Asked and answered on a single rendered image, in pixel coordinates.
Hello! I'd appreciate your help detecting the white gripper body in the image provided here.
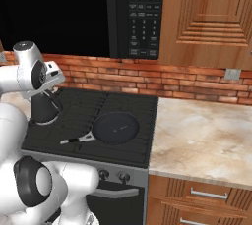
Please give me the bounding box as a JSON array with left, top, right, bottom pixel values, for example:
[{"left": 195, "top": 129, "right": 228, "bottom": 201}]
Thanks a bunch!
[{"left": 38, "top": 68, "right": 67, "bottom": 95}]

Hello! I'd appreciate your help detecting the dark grey kettle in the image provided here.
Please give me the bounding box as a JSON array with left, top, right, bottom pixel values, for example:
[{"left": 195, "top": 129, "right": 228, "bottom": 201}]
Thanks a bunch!
[{"left": 30, "top": 87, "right": 64, "bottom": 127}]

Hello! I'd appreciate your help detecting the black stove with oven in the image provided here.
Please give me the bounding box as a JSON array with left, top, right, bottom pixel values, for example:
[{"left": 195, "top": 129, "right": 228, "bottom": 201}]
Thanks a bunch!
[{"left": 20, "top": 86, "right": 160, "bottom": 225}]

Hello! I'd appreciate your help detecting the black stove knob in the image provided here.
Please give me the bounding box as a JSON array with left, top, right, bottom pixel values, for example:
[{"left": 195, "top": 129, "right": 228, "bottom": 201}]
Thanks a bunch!
[
  {"left": 97, "top": 168, "right": 111, "bottom": 182},
  {"left": 117, "top": 171, "right": 132, "bottom": 185}
]

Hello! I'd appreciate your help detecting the black microwave door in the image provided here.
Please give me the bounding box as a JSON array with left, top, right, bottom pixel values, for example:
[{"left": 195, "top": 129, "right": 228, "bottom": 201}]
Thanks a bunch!
[{"left": 0, "top": 0, "right": 111, "bottom": 58}]

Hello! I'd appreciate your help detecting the black frying pan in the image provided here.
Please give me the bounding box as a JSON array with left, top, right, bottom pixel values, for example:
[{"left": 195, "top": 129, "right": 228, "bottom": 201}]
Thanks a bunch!
[{"left": 59, "top": 111, "right": 142, "bottom": 146}]

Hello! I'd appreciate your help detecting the black microwave oven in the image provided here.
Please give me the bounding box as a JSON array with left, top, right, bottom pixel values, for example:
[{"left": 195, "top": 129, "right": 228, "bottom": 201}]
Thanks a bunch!
[{"left": 0, "top": 0, "right": 165, "bottom": 61}]

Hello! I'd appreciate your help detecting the black oven door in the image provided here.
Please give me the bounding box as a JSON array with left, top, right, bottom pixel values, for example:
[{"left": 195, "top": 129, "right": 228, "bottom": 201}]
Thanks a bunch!
[{"left": 85, "top": 179, "right": 146, "bottom": 225}]

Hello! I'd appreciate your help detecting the wooden drawer front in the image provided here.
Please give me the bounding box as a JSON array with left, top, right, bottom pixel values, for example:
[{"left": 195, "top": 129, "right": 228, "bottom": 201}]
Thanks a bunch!
[
  {"left": 145, "top": 197, "right": 252, "bottom": 225},
  {"left": 147, "top": 174, "right": 252, "bottom": 218}
]

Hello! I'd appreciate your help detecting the wooden cupboard door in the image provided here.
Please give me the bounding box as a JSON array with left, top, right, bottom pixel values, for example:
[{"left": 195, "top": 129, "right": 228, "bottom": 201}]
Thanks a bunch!
[{"left": 157, "top": 0, "right": 252, "bottom": 72}]

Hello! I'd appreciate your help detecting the grey oven door handle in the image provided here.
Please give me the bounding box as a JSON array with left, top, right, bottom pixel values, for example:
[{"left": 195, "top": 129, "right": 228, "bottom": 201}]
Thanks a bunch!
[{"left": 91, "top": 187, "right": 141, "bottom": 199}]

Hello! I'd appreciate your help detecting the silver drawer handle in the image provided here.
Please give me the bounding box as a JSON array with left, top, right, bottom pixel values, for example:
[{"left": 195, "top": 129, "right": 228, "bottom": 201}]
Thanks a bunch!
[
  {"left": 178, "top": 216, "right": 212, "bottom": 225},
  {"left": 189, "top": 187, "right": 229, "bottom": 201}
]

